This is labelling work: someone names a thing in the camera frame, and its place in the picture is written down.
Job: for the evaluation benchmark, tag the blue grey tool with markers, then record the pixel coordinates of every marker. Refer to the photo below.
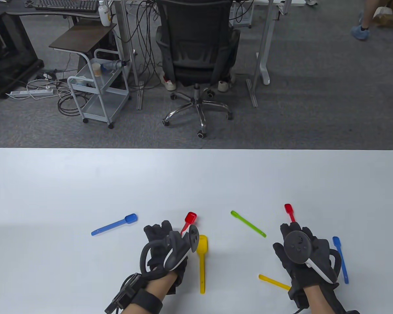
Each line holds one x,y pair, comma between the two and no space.
113,65

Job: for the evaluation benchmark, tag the person's left forearm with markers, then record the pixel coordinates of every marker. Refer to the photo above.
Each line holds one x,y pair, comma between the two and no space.
160,286

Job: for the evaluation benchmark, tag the large red measuring spoon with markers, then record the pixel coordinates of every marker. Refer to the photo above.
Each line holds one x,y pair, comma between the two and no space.
190,217

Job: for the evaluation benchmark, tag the black mesh office chair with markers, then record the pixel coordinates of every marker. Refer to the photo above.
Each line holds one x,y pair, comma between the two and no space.
196,32

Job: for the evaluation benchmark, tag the large blue measuring spoon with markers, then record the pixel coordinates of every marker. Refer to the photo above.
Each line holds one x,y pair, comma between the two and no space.
130,218

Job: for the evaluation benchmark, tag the green measuring spoon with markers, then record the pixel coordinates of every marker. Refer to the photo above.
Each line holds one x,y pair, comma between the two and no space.
249,225

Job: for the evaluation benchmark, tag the small yellow measuring spoon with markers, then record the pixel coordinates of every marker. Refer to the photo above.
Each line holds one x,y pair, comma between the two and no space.
271,281

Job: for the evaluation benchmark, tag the small red measuring spoon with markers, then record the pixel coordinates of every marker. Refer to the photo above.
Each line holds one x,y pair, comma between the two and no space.
288,208

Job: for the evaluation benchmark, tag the white plastic bottle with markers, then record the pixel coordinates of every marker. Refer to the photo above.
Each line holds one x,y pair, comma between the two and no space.
104,14

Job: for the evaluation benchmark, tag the white storage box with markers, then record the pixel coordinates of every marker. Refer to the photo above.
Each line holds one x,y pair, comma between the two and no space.
242,18

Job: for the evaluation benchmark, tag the white power strip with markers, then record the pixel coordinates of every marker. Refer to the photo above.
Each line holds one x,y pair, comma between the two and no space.
29,93

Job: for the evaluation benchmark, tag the grey metal utility cart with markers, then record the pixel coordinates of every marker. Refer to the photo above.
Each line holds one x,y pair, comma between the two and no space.
103,104

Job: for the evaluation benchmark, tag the cardboard box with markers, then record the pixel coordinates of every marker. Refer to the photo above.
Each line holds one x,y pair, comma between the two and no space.
389,21

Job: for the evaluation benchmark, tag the black keyboard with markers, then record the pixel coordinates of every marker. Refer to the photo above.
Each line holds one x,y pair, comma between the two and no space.
68,5

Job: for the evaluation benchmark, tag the large yellow measuring spoon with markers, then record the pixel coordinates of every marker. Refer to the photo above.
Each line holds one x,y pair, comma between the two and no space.
202,261

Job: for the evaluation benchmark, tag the black and white hand controller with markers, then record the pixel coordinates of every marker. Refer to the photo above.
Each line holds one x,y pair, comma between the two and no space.
296,247
193,238

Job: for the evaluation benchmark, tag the white paper bag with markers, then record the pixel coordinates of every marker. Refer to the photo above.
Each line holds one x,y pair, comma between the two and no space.
383,11

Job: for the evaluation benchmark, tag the small blue measuring spoon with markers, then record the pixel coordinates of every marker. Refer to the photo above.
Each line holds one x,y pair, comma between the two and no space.
336,242

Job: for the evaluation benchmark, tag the black desk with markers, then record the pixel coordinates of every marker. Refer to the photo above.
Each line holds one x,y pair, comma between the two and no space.
19,9

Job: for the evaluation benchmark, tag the brown side table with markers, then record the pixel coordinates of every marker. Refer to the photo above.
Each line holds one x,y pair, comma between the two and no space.
82,37

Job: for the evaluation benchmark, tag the person's left hand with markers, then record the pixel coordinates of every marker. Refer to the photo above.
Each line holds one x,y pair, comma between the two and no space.
157,235

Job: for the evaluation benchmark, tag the black cabinet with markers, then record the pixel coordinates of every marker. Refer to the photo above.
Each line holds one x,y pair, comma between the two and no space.
6,49

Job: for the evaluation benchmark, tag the person's right forearm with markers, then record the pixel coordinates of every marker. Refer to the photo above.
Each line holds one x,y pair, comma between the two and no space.
314,301

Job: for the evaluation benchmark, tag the paper cup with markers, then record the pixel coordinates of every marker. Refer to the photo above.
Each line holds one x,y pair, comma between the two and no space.
97,70

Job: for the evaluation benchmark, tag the person's right hand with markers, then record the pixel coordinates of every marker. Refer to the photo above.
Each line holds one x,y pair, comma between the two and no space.
324,252

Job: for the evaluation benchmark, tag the white metal frame desk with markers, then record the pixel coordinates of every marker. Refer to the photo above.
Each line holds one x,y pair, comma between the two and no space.
264,39

